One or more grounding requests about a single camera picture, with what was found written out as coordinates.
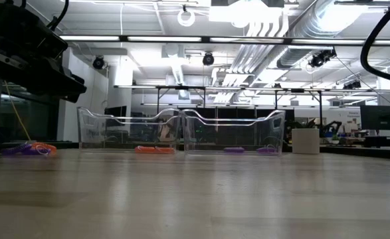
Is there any white cable coil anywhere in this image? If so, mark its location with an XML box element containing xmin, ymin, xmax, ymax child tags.
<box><xmin>177</xmin><ymin>5</ymin><xmax>196</xmax><ymax>28</ymax></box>

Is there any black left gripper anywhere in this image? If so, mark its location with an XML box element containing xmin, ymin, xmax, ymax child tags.
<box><xmin>0</xmin><ymin>2</ymin><xmax>88</xmax><ymax>104</ymax></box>

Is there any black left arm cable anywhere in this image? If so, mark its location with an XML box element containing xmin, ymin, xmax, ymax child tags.
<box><xmin>47</xmin><ymin>0</ymin><xmax>70</xmax><ymax>31</ymax></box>

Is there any orange spring keychain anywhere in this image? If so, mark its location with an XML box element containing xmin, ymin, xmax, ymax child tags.
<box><xmin>134</xmin><ymin>145</ymin><xmax>156</xmax><ymax>154</ymax></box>
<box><xmin>28</xmin><ymin>141</ymin><xmax>58</xmax><ymax>156</ymax></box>
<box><xmin>154</xmin><ymin>146</ymin><xmax>176</xmax><ymax>155</ymax></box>

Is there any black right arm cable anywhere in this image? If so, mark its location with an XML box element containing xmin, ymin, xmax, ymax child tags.
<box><xmin>360</xmin><ymin>0</ymin><xmax>390</xmax><ymax>90</ymax></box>

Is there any black computer monitor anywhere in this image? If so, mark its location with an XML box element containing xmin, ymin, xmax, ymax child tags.
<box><xmin>104</xmin><ymin>105</ymin><xmax>128</xmax><ymax>127</ymax></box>
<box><xmin>359</xmin><ymin>105</ymin><xmax>390</xmax><ymax>131</ymax></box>

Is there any yellow power cable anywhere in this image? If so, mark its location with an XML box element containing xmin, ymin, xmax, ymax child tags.
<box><xmin>0</xmin><ymin>0</ymin><xmax>32</xmax><ymax>141</ymax></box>

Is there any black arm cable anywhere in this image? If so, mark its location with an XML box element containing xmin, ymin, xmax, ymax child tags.
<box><xmin>360</xmin><ymin>0</ymin><xmax>390</xmax><ymax>90</ymax></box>
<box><xmin>47</xmin><ymin>0</ymin><xmax>70</xmax><ymax>31</ymax></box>

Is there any silver ventilation duct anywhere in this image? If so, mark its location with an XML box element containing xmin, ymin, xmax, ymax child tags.
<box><xmin>276</xmin><ymin>0</ymin><xmax>358</xmax><ymax>69</ymax></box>

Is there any black ceiling camera cluster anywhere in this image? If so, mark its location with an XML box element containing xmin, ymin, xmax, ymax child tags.
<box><xmin>309</xmin><ymin>48</ymin><xmax>338</xmax><ymax>69</ymax></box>

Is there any black frame workbench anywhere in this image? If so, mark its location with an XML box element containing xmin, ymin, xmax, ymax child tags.
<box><xmin>114</xmin><ymin>84</ymin><xmax>325</xmax><ymax>133</ymax></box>

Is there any overhead light bar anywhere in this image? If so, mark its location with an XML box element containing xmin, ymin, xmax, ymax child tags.
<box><xmin>58</xmin><ymin>34</ymin><xmax>390</xmax><ymax>46</ymax></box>

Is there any clear plastic bin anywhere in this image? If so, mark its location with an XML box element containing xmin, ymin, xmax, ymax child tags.
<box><xmin>76</xmin><ymin>106</ymin><xmax>182</xmax><ymax>154</ymax></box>
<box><xmin>180</xmin><ymin>108</ymin><xmax>287</xmax><ymax>156</ymax></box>

